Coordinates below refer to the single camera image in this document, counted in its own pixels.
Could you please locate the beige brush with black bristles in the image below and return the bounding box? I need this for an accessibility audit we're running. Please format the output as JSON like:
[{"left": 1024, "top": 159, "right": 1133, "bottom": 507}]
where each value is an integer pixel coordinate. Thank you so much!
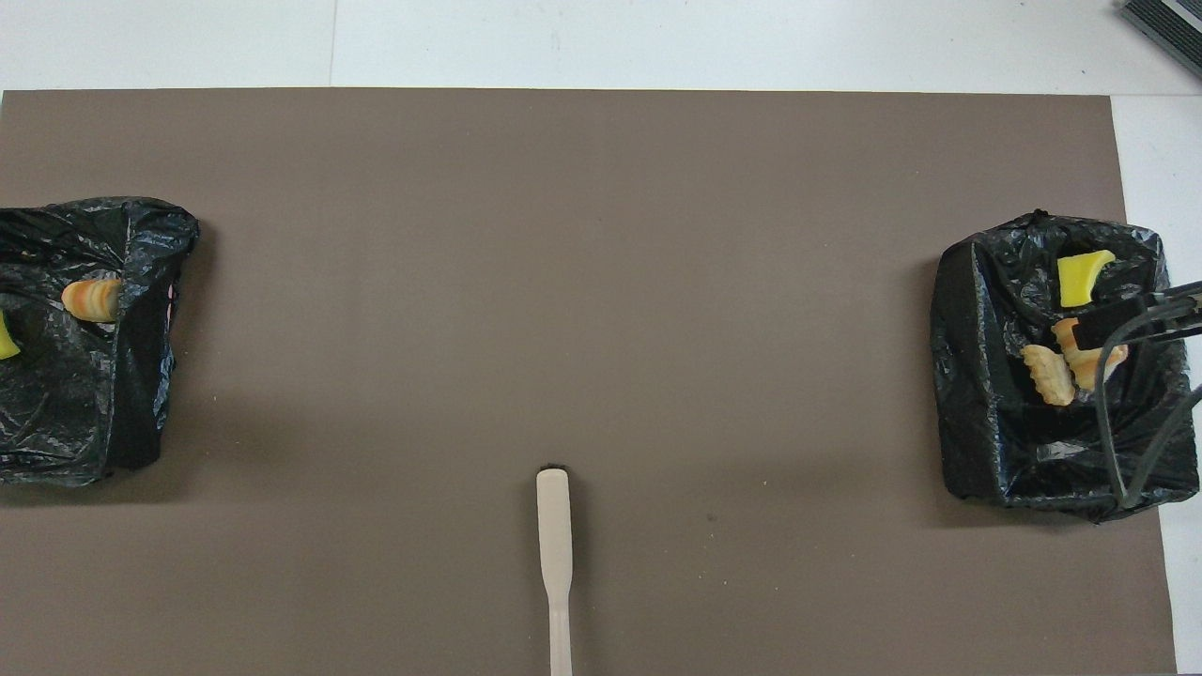
[{"left": 535, "top": 463, "right": 575, "bottom": 676}]

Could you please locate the brown table mat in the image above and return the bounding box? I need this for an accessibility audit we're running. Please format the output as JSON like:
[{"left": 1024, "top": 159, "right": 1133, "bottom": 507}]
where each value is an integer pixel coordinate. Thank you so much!
[{"left": 0, "top": 89, "right": 1179, "bottom": 676}]

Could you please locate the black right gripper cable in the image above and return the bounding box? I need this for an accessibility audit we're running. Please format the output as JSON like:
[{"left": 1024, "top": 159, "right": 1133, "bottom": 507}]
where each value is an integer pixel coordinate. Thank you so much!
[{"left": 1093, "top": 293, "right": 1202, "bottom": 510}]

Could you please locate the small pale bread piece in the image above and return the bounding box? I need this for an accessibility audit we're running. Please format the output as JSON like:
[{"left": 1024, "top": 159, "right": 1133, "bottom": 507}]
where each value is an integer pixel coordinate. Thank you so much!
[{"left": 1022, "top": 344, "right": 1076, "bottom": 407}]

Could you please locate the striped croissant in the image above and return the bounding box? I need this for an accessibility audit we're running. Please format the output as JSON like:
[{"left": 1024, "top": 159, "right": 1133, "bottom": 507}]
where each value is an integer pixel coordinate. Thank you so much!
[{"left": 1052, "top": 317, "right": 1129, "bottom": 392}]

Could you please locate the low bin with black bag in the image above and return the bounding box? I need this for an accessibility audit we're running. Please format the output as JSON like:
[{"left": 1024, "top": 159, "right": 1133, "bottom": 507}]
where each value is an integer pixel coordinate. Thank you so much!
[{"left": 0, "top": 195, "right": 201, "bottom": 486}]

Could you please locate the dark grey ribbed object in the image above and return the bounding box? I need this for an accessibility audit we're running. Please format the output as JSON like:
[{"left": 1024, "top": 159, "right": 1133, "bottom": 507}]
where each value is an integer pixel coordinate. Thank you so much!
[{"left": 1117, "top": 0, "right": 1202, "bottom": 81}]

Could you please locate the pale round bread lump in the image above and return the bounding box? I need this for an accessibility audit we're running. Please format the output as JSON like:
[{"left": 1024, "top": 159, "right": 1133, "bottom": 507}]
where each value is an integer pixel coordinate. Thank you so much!
[{"left": 61, "top": 277, "right": 124, "bottom": 324}]

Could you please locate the tall bin with black bag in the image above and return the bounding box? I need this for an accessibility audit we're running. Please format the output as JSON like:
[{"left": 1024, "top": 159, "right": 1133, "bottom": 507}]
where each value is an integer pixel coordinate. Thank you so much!
[{"left": 930, "top": 208, "right": 1201, "bottom": 525}]

